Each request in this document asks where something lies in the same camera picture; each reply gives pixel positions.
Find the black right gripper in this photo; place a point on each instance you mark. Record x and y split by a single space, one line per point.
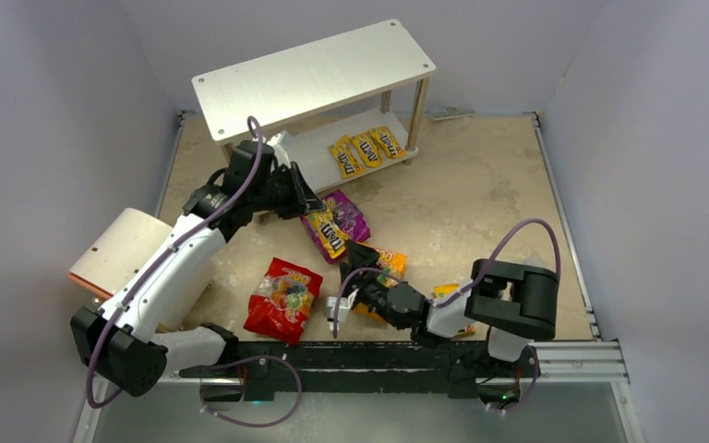
357 283

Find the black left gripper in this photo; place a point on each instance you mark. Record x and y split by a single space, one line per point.
290 190

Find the yellow M&M candy bag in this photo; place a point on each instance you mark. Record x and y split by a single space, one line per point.
367 150

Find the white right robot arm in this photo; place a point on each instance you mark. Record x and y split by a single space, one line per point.
518 302

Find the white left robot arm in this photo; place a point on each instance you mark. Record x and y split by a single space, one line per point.
119 340

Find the purple gummy candy bag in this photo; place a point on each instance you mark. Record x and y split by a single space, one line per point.
347 216

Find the orange gummy candy bag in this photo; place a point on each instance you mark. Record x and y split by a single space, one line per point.
392 262

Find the red gummy candy bag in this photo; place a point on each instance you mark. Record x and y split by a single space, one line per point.
281 305

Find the white two-tier shelf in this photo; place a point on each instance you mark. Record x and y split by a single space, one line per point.
382 60

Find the white cylindrical lamp shade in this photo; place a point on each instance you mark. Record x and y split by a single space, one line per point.
121 251

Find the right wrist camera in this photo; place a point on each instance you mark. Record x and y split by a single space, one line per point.
339 309

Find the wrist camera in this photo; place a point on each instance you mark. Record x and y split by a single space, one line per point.
339 309
281 143

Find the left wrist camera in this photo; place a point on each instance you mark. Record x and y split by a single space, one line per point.
281 143

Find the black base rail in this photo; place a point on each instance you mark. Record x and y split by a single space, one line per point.
459 369

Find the grey bracket at wall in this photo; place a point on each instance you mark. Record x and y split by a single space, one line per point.
449 113

